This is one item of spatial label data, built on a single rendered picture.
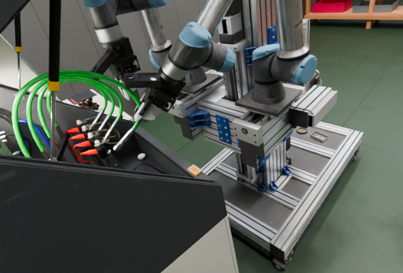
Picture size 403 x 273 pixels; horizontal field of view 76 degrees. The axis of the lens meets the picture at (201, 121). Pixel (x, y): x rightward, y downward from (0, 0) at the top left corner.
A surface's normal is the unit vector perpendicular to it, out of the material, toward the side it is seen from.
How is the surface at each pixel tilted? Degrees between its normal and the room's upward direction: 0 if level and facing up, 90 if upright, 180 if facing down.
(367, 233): 0
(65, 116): 90
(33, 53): 90
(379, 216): 0
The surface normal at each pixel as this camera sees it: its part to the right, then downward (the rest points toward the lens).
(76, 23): 0.71, 0.26
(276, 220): -0.18, -0.83
